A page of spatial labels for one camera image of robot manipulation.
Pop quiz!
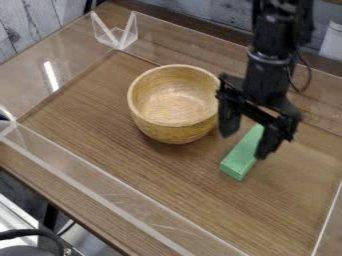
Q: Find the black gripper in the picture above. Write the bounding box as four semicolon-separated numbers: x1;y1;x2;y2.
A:
215;53;303;160

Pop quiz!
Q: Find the green rectangular block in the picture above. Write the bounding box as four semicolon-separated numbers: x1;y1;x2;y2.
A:
219;125;263;181

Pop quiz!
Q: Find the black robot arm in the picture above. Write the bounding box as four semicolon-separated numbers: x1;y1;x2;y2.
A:
216;0;314;160

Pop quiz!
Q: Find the brown wooden bowl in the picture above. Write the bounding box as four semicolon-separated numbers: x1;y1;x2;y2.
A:
127;64;219;144

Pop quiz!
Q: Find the white cylindrical container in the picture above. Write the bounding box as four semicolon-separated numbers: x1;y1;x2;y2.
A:
319;17;342;61

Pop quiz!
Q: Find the black table leg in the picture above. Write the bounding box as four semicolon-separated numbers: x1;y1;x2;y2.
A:
43;204;59;230

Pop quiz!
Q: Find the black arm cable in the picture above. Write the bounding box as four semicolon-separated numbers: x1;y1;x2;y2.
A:
286;49;313;94

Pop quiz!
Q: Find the clear acrylic tray wall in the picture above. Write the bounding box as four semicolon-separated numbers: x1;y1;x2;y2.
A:
0;4;342;256

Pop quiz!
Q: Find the clear acrylic corner bracket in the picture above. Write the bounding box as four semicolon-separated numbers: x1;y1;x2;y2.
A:
89;11;139;51

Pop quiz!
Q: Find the black cable loop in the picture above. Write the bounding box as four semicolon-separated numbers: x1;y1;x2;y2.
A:
0;228;64;256

